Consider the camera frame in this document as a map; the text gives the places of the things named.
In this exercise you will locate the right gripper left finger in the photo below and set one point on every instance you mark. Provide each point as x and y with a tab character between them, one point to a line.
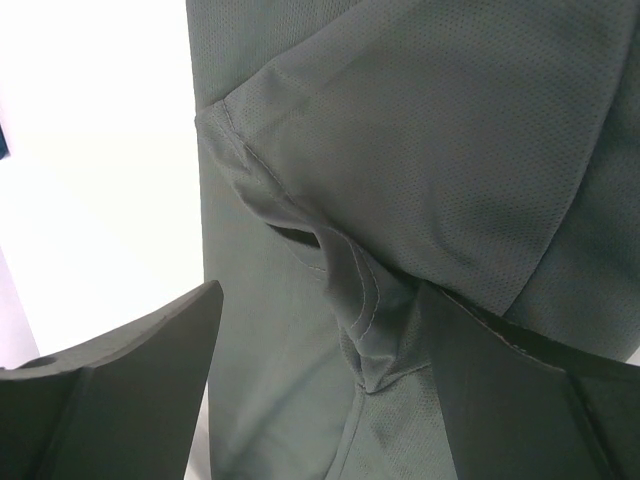
123	405

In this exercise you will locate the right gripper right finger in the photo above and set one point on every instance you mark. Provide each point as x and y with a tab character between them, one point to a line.
518	405

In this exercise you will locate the dark grey t-shirt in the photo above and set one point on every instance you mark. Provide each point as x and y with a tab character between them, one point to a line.
351	151

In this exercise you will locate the folded blue t-shirt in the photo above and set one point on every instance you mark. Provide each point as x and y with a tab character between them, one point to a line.
4	143

